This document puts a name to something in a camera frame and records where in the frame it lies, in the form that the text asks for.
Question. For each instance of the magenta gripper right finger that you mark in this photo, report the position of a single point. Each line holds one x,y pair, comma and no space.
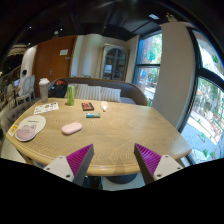
154,166

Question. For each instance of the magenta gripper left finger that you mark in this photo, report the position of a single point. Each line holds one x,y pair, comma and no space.
74,166

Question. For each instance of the pink computer mouse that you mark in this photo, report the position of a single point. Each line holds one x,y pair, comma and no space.
71,128

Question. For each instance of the white round mouse pad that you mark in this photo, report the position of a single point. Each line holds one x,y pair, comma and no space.
30,127

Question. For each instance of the small teal black pack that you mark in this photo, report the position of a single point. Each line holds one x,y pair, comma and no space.
93,115

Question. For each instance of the black orange card box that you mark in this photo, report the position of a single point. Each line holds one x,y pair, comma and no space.
87,106

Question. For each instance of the small white cream object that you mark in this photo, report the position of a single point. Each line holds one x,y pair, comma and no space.
104,106

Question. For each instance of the white sticker sheet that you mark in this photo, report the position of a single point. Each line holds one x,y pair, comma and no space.
46,108

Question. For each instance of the striped cushion left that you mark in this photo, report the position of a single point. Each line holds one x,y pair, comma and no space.
87,92

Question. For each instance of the striped cushion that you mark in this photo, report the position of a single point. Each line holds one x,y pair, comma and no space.
87,92
110,94

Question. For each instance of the striped cushion right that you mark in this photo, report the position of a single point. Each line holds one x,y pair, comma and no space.
110,94

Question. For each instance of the yellow sticky note card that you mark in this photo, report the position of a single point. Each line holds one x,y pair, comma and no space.
12,130

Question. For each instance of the green drink can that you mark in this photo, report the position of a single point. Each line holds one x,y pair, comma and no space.
70,95

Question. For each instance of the black backpack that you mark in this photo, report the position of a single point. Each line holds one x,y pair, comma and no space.
58,90

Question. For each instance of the clear plastic shaker bottle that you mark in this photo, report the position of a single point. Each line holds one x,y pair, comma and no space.
43,87

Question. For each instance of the white chair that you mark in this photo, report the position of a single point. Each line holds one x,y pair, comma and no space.
26,89

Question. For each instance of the glass door wooden cabinet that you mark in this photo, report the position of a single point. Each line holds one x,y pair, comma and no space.
114,62

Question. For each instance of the brown wooden door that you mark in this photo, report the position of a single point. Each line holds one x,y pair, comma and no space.
53,59

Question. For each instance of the black table pedestal base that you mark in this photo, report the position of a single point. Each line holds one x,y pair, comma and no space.
122,179

